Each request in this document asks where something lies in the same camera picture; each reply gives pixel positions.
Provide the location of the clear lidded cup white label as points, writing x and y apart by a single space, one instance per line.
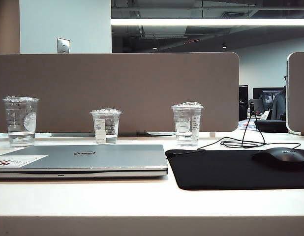
187 123

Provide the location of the short clear plastic cup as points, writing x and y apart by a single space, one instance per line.
105 127

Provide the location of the silver Dell laptop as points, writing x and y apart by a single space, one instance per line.
98 161

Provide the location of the tall clear plastic cup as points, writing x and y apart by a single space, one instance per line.
19 118

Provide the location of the white red laptop sticker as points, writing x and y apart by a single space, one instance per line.
19 161

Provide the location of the wide brown desk divider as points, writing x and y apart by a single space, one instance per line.
117 81

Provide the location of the black mouse pad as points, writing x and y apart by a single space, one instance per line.
216 170

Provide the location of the dark narrow monitor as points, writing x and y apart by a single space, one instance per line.
243 100

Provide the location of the colourful printed paper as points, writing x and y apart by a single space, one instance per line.
245 125

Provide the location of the white ceiling light strip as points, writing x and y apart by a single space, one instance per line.
203 21

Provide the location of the black computer monitor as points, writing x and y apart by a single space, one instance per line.
265 94

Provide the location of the black soft case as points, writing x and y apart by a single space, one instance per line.
271 126

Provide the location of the person in grey jacket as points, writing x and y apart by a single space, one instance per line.
280 105

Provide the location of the black computer mouse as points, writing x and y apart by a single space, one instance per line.
280 157

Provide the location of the brown divider with white edge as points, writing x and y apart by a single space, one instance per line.
300 93

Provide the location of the metal wall plate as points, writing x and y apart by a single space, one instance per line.
63 45

